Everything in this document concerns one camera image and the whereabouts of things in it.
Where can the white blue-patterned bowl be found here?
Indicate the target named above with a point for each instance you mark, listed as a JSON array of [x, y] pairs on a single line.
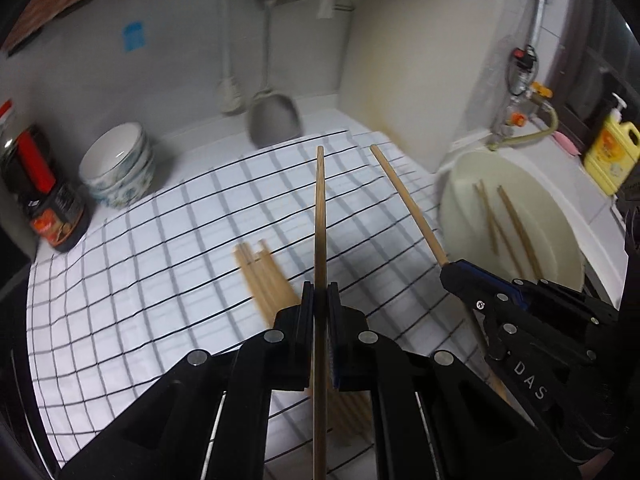
[[130, 202], [112, 152], [140, 180]]

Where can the dark sauce bottle red cap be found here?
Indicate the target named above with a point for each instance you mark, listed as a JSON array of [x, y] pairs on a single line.
[[55, 210]]

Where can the white checked cloth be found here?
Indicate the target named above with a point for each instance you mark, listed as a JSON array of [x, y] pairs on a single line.
[[175, 260]]

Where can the white cutting board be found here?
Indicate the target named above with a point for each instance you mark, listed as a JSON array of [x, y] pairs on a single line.
[[410, 60]]

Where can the pile of wooden chopsticks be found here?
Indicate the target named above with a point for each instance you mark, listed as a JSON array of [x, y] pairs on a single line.
[[262, 280]]

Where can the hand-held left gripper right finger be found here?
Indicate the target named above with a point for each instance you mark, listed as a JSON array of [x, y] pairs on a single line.
[[333, 320]]

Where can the pink soap dish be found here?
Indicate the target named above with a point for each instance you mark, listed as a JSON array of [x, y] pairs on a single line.
[[567, 144]]

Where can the metal gas pipe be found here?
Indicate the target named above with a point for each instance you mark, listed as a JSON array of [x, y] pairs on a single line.
[[537, 20]]

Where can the orange gas regulator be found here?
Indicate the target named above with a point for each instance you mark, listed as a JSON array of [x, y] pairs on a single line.
[[517, 120]]

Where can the white plastic basin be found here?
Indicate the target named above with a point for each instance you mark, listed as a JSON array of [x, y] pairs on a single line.
[[465, 210]]

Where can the yellow dish soap bottle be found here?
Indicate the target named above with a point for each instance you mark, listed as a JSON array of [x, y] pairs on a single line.
[[612, 155]]

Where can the orange striped hanging cloth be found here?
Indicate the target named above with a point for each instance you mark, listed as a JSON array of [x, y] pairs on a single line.
[[45, 10]]

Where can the metal spatula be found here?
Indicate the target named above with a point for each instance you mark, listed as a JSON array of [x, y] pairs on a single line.
[[275, 120]]

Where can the long wooden chopstick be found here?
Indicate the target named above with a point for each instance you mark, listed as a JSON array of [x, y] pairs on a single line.
[[320, 210], [486, 220], [410, 205], [500, 230], [520, 232]]

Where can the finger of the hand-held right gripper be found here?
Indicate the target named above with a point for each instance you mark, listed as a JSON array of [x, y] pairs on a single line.
[[475, 290], [522, 294]]

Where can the white hanging spoon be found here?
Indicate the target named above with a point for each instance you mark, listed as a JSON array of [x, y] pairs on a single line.
[[231, 95]]

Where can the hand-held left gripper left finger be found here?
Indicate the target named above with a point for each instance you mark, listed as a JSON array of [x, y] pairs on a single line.
[[307, 310]]

